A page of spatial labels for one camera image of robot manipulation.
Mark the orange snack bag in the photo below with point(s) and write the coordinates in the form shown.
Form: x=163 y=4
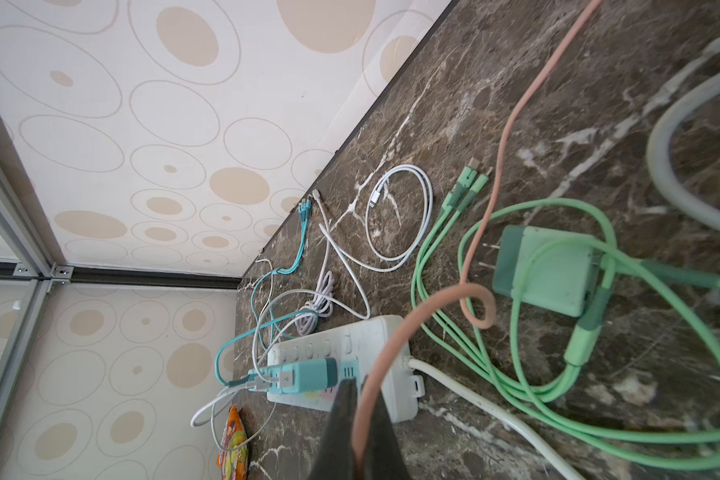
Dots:
x=233 y=457

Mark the white multicolour power strip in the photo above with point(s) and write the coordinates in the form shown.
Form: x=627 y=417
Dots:
x=355 y=347

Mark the light green charger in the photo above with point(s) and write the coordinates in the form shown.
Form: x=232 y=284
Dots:
x=562 y=281

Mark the left diagonal aluminium bar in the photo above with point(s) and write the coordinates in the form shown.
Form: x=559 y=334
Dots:
x=27 y=277

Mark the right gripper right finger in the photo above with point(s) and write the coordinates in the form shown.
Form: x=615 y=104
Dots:
x=383 y=459

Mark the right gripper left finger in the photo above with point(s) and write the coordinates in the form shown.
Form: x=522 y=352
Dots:
x=335 y=458

